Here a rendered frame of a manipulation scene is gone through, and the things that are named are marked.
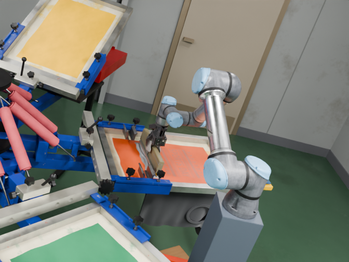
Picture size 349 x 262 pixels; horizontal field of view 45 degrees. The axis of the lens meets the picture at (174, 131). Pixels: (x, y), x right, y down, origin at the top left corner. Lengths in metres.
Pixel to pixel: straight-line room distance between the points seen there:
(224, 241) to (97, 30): 1.71
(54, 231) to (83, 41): 1.45
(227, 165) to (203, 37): 3.49
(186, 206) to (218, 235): 0.66
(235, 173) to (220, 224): 0.24
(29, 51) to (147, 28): 2.38
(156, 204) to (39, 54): 1.20
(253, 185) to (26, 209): 0.89
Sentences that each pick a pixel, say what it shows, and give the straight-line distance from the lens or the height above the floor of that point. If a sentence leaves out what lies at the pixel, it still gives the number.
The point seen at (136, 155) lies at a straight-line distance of 2.44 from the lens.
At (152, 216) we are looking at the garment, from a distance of 2.41.
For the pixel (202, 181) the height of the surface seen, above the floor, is 0.95.
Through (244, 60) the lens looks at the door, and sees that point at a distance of 5.18.
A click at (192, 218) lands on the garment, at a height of 0.72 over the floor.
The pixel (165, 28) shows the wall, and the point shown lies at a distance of 5.02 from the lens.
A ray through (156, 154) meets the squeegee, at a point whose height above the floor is 1.05.
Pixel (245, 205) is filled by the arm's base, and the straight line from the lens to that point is 1.77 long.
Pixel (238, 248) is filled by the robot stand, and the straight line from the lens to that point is 1.87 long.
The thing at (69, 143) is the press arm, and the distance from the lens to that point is 2.25.
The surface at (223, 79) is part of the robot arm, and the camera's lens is 1.84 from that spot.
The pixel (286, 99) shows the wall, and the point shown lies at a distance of 5.56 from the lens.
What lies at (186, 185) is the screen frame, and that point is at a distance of 2.25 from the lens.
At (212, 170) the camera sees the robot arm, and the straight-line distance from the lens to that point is 1.65.
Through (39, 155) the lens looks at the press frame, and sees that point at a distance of 2.22.
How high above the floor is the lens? 2.16
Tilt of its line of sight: 25 degrees down
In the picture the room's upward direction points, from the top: 18 degrees clockwise
